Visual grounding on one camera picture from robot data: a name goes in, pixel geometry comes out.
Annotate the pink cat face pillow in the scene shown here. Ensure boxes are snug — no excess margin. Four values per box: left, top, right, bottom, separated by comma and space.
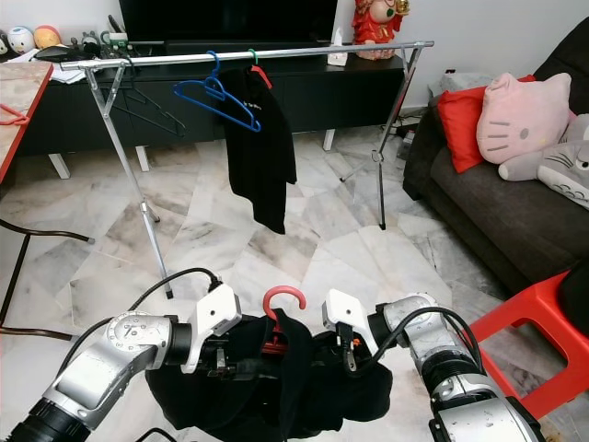
477, 71, 574, 166

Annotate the white blue plush ball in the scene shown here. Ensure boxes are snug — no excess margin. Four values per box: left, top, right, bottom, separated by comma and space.
7, 26, 35, 54

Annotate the dark grey fabric sofa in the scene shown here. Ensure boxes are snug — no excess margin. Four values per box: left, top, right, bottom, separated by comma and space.
403, 17, 589, 297

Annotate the large black television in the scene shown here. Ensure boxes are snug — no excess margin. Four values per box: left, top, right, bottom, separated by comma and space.
118, 0, 340, 46

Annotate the red square pillow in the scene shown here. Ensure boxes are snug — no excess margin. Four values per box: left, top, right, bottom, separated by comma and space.
437, 84, 490, 174

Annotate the grey Totoro plush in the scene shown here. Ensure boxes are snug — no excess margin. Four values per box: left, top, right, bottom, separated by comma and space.
499, 114, 589, 212

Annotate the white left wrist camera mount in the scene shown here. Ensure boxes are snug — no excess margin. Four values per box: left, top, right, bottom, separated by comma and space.
181, 283, 244, 375

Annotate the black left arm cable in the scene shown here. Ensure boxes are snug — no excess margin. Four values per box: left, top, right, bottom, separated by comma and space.
86, 267, 223, 371

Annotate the navy polo shirt orange-striped collar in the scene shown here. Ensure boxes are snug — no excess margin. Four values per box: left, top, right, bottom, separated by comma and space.
144, 310, 396, 442

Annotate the yellow red plush ball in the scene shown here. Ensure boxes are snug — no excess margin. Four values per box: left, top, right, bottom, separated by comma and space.
34, 25, 61, 51

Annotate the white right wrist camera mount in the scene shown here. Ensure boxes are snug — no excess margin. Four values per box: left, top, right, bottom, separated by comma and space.
321, 289, 379, 356

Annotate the black polo shirt red collar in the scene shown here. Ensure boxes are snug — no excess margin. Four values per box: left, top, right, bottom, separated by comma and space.
221, 64, 298, 235

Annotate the white paper sheet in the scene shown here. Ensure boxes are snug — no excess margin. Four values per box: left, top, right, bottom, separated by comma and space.
50, 63, 91, 86

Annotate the green white small jar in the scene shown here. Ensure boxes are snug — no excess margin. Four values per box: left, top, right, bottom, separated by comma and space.
101, 29, 129, 56

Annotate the blue plastic hanger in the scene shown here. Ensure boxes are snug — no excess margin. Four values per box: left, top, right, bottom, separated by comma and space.
173, 50, 263, 134

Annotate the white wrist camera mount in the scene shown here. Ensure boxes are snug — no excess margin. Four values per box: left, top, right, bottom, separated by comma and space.
321, 289, 379, 356
181, 283, 244, 375

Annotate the folding table marble-pattern top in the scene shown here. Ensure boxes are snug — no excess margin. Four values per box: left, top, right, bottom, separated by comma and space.
0, 61, 96, 338

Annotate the red plastic stool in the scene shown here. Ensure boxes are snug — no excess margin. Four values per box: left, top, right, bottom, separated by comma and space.
469, 271, 589, 421

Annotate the red robed figurine statue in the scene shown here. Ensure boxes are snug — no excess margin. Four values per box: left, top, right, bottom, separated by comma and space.
352, 0, 411, 62

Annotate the red plastic hanger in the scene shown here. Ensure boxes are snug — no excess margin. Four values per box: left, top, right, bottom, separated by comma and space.
0, 103, 31, 128
261, 285, 308, 357

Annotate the black plastic bucket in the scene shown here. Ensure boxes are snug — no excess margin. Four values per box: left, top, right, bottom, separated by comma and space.
559, 258, 589, 338

